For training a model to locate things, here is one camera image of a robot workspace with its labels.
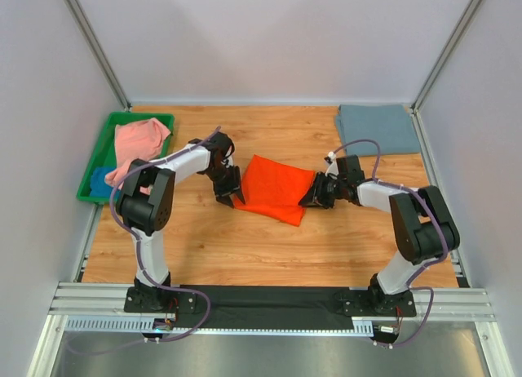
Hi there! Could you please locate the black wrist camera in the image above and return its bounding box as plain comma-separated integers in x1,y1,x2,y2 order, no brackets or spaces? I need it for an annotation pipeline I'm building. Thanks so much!
204,132,235,167
325,155,366,185

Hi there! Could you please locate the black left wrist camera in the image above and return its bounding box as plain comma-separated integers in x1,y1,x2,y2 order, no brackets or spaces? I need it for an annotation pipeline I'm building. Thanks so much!
204,132,235,167

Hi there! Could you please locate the black base plate strip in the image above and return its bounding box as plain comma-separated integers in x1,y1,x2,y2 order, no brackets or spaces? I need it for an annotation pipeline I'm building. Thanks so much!
123,285,418,331

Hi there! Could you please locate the blue cloth in bin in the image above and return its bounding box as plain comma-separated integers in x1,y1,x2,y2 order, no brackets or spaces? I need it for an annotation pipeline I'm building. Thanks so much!
89,166,115,198

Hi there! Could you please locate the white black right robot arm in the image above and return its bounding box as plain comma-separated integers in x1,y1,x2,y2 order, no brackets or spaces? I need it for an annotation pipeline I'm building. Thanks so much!
299,172,460,316

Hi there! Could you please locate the aluminium corner post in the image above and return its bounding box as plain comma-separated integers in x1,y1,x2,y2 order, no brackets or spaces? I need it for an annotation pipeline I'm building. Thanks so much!
64,0,132,111
411,0,484,113

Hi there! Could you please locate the white slotted cable duct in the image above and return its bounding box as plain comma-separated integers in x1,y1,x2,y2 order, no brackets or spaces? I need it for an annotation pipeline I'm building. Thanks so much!
64,316,374,336

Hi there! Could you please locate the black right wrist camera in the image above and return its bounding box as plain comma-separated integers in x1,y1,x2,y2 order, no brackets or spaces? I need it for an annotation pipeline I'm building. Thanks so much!
325,155,366,185

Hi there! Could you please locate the green plastic bin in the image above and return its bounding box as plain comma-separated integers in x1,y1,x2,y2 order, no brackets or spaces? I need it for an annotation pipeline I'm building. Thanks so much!
77,112,175,205

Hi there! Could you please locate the left aluminium corner post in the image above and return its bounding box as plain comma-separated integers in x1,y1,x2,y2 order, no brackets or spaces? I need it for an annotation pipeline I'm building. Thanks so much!
64,0,132,111

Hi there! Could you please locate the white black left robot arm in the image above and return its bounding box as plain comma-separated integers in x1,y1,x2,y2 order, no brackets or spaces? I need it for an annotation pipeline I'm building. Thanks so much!
115,134,245,313

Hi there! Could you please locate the folded grey blue t shirt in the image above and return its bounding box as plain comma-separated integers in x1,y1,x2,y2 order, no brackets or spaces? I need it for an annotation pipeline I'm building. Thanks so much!
334,104,421,155

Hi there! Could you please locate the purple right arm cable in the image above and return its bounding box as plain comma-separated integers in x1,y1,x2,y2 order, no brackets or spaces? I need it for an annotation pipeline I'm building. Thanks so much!
332,139,452,349

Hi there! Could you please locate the aluminium frame rail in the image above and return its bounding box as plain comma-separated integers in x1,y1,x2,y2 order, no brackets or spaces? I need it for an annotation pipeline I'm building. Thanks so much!
49,282,495,322

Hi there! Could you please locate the pink t shirt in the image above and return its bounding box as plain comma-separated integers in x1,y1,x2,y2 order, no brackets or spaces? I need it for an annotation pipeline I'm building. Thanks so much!
104,118,171,187

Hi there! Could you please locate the right aluminium corner post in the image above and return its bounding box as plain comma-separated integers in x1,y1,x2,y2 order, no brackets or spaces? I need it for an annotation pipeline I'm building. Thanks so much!
411,0,484,113

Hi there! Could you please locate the orange t shirt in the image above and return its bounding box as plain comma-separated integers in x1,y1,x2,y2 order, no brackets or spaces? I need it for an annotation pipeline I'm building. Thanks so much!
233,155,316,227

